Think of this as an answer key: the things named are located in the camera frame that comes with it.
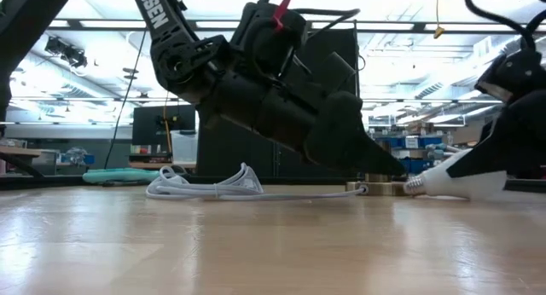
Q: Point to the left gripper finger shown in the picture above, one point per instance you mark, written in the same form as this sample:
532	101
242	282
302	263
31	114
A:
341	137

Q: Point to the wooden workbench with black legs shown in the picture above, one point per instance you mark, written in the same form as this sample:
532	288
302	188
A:
17	151

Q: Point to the yellow hanging tag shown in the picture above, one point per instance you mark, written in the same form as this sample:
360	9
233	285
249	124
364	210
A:
439	30

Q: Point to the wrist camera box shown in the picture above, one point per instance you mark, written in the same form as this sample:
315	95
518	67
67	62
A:
516	73
337	73

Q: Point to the black monitor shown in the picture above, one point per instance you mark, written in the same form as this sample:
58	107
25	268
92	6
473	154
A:
147	124

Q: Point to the black aluminium frame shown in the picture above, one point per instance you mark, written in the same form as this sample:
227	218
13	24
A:
64	182

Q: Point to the black metal pole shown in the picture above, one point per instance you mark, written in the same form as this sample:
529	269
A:
358	79

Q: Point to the small blue box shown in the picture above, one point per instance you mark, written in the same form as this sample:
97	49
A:
88	159

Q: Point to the white lightbulb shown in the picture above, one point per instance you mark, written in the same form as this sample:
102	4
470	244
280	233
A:
443	184

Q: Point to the black camera rig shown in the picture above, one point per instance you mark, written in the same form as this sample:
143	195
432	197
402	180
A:
68	52

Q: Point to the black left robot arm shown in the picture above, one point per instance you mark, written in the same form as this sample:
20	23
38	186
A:
170	52

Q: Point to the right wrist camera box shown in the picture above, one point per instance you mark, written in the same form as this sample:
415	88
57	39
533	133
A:
516	73

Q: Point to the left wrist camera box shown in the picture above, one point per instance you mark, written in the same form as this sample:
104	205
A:
337	73

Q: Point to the translucent plastic bin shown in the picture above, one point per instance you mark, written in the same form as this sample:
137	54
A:
185	148

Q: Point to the brushed metal lamp socket base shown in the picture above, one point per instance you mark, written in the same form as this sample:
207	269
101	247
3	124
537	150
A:
379	188

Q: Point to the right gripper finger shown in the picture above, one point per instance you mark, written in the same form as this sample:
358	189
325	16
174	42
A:
520	137
487	131

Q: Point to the blue storage bin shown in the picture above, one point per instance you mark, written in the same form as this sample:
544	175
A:
431	141
416	166
390	142

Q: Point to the red zip tie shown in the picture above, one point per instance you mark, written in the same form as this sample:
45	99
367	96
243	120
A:
281	13

